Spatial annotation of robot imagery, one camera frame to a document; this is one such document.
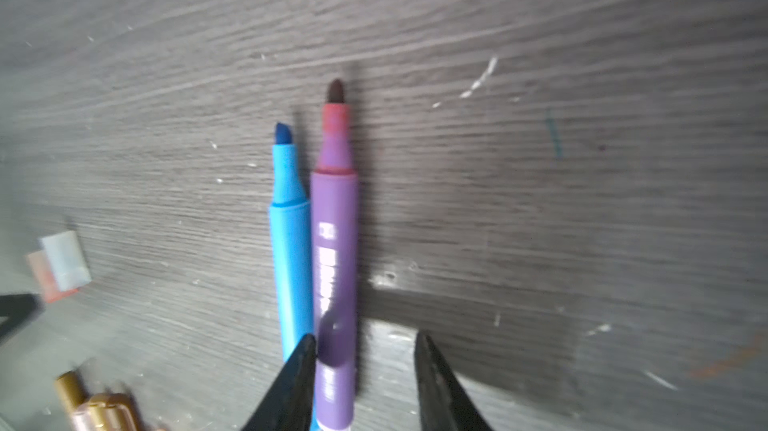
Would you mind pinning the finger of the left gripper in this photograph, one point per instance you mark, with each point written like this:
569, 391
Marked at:
17, 310

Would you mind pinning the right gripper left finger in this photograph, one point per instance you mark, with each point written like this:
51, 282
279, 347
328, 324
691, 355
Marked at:
288, 403

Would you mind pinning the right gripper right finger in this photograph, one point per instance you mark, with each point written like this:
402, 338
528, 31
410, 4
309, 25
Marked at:
444, 405

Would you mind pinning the clear pink pen cap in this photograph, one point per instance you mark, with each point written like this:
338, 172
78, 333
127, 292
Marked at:
41, 269

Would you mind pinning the blue marker pen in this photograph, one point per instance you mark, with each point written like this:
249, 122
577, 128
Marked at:
289, 220

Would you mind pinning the purple marker pen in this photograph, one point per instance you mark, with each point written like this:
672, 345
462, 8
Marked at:
334, 226

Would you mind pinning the gold cap green pen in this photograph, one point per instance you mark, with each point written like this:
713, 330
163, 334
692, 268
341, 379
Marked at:
70, 391

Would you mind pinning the tan cap beige pen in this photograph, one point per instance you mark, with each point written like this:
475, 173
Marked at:
107, 412

